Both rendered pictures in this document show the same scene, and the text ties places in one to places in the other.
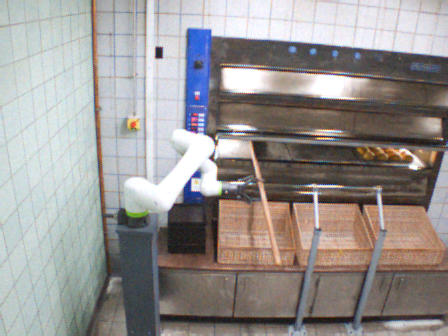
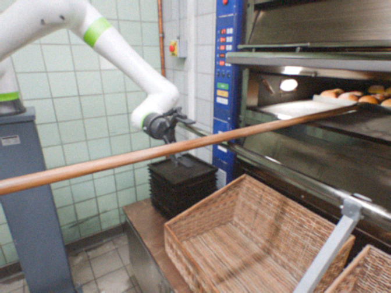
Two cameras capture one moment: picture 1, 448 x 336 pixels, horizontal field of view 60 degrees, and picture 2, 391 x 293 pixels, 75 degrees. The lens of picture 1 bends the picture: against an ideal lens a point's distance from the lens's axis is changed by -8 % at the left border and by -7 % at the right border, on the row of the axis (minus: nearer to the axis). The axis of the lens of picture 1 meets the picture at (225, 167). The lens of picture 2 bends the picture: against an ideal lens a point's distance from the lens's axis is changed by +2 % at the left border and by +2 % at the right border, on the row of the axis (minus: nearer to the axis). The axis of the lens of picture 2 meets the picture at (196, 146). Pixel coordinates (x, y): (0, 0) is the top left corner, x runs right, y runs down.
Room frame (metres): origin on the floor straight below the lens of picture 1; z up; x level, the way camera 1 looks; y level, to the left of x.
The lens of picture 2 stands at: (2.09, -0.85, 1.45)
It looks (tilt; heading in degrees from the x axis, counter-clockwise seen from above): 21 degrees down; 60
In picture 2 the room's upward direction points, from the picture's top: straight up
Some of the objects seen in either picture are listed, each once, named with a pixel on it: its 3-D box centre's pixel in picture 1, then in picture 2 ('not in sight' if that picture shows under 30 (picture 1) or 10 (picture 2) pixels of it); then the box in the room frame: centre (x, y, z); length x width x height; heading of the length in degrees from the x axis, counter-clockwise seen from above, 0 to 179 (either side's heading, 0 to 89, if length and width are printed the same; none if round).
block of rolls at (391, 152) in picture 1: (378, 145); not in sight; (3.43, -1.37, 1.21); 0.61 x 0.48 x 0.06; 3
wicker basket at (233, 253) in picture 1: (254, 231); (245, 244); (2.66, -0.25, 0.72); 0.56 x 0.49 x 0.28; 92
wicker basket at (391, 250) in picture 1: (400, 233); not in sight; (2.73, -1.44, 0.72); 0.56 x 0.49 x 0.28; 93
